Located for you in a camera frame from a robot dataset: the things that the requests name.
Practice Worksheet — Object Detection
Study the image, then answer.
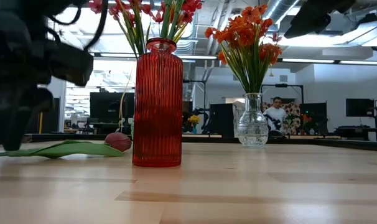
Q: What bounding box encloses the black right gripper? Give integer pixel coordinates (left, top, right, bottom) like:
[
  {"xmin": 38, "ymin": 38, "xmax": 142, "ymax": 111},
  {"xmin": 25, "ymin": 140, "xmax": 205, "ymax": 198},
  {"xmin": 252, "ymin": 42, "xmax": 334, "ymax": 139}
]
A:
[{"xmin": 283, "ymin": 0, "xmax": 357, "ymax": 40}]

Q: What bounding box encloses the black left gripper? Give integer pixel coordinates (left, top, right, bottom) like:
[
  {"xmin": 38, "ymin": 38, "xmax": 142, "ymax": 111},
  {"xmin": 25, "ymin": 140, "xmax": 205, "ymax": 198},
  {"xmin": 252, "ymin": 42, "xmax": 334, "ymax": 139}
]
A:
[{"xmin": 0, "ymin": 13, "xmax": 95, "ymax": 152}]

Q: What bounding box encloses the orange artificial flower bunch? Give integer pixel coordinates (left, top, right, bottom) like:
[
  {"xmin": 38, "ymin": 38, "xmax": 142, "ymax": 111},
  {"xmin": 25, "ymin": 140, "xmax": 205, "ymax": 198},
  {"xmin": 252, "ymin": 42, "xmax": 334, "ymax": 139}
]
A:
[{"xmin": 228, "ymin": 3, "xmax": 270, "ymax": 94}]

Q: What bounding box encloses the small-bloom orange flower spray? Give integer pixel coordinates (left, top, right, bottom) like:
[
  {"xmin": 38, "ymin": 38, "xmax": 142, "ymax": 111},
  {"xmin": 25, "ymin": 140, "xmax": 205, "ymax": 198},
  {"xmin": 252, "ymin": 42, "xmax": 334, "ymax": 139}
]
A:
[{"xmin": 204, "ymin": 26, "xmax": 254, "ymax": 94}]

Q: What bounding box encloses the red artificial flower bunch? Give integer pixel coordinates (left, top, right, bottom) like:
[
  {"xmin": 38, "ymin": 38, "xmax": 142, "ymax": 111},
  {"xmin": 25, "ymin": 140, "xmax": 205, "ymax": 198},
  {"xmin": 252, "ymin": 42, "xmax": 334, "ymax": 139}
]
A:
[{"xmin": 172, "ymin": 0, "xmax": 203, "ymax": 44}]

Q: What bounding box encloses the red artificial flower stem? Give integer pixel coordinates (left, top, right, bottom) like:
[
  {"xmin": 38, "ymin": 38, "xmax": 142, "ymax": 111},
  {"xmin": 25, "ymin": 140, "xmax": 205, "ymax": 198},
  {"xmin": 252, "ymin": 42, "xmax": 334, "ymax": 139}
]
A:
[{"xmin": 159, "ymin": 1, "xmax": 179, "ymax": 22}]

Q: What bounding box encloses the pink-red artificial flower spray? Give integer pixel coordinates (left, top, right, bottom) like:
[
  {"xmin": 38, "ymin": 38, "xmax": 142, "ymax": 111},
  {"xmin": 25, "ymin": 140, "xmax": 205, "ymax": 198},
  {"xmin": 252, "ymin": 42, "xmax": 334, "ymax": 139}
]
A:
[{"xmin": 88, "ymin": 0, "xmax": 164, "ymax": 58}]

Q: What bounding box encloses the clear glass vase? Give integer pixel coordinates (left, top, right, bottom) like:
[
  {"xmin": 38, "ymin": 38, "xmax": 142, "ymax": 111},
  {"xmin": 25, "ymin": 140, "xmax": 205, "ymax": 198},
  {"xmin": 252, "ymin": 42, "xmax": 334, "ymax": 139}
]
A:
[{"xmin": 236, "ymin": 92, "xmax": 269, "ymax": 148}]

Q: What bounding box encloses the yellow bouquet in blue vase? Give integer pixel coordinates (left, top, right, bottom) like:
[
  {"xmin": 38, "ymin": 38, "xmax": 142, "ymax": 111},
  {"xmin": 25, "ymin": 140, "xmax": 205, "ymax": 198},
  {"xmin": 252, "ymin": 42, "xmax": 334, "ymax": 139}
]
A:
[{"xmin": 187, "ymin": 114, "xmax": 201, "ymax": 134}]

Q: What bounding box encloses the red ribbed glass vase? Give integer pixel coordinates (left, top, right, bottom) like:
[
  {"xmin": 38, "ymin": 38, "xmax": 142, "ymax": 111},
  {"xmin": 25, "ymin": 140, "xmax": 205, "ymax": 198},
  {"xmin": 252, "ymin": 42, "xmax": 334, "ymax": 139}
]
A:
[{"xmin": 131, "ymin": 37, "xmax": 184, "ymax": 168}]

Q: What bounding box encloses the long ceiling light strip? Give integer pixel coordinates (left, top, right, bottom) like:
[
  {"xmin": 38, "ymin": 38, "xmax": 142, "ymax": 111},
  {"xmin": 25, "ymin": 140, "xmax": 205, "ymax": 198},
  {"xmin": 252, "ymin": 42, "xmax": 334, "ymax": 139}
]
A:
[{"xmin": 88, "ymin": 51, "xmax": 377, "ymax": 66}]

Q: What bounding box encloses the patterned brown white panel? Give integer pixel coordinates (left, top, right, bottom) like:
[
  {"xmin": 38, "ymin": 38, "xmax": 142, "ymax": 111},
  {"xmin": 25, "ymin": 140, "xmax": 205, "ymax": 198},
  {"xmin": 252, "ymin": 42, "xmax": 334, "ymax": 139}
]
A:
[{"xmin": 263, "ymin": 101, "xmax": 301, "ymax": 134}]

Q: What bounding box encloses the background orange bouquet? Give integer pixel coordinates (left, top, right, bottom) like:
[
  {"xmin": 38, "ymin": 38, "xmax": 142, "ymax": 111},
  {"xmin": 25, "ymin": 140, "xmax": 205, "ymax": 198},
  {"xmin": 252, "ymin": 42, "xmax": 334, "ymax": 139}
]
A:
[{"xmin": 299, "ymin": 113, "xmax": 314, "ymax": 134}]

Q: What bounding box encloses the person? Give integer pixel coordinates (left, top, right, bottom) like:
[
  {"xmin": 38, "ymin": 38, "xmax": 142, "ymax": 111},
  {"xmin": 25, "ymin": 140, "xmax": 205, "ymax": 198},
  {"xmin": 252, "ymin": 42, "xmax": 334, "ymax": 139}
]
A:
[{"xmin": 263, "ymin": 96, "xmax": 289, "ymax": 138}]

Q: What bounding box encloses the black computer monitor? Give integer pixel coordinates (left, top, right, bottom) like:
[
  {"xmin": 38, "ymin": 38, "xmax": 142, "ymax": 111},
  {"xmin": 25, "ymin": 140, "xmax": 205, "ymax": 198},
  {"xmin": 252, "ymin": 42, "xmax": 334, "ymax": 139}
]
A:
[{"xmin": 89, "ymin": 91, "xmax": 136, "ymax": 124}]

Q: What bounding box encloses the black background desk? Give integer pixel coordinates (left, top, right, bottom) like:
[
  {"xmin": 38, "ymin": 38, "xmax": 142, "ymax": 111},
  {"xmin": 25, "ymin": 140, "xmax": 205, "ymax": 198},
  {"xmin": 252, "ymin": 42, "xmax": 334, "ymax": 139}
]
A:
[{"xmin": 334, "ymin": 124, "xmax": 377, "ymax": 141}]

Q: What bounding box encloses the black cabinet panel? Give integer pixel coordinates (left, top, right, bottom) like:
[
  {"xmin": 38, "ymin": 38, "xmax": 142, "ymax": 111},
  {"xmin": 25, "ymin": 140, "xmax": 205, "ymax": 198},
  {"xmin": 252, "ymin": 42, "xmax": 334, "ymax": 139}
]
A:
[{"xmin": 209, "ymin": 103, "xmax": 236, "ymax": 138}]

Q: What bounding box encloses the silver ventilation duct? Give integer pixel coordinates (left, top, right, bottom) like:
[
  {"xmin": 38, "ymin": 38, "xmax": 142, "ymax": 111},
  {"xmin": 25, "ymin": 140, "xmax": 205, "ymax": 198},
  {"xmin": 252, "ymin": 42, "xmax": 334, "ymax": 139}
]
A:
[{"xmin": 231, "ymin": 0, "xmax": 301, "ymax": 69}]

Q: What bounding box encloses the yellow hanging cable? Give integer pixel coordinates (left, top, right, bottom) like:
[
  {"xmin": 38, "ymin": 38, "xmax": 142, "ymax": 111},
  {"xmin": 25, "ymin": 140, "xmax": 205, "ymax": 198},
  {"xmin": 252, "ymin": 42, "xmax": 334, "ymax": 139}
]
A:
[{"xmin": 37, "ymin": 111, "xmax": 45, "ymax": 134}]

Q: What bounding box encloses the black metal frame stand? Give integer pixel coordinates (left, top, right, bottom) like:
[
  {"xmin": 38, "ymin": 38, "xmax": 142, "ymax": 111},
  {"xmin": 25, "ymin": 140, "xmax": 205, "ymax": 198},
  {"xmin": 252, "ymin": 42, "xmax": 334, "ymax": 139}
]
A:
[{"xmin": 259, "ymin": 83, "xmax": 304, "ymax": 125}]

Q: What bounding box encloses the small black wall monitor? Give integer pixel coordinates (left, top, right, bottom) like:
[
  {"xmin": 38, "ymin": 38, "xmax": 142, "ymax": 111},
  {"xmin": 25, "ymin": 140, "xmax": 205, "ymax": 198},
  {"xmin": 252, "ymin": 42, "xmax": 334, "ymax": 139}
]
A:
[{"xmin": 345, "ymin": 98, "xmax": 375, "ymax": 118}]

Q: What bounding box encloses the thin pale hanging cable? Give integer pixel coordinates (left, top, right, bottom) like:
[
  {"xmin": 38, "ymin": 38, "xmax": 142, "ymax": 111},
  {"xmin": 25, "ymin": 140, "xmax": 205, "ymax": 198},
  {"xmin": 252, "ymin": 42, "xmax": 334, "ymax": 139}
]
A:
[{"xmin": 118, "ymin": 73, "xmax": 133, "ymax": 130}]

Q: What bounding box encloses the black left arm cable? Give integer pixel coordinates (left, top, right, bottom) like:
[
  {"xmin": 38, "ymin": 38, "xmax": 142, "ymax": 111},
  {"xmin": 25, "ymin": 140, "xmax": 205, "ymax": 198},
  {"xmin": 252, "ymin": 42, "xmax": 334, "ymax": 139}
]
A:
[{"xmin": 47, "ymin": 0, "xmax": 110, "ymax": 52}]

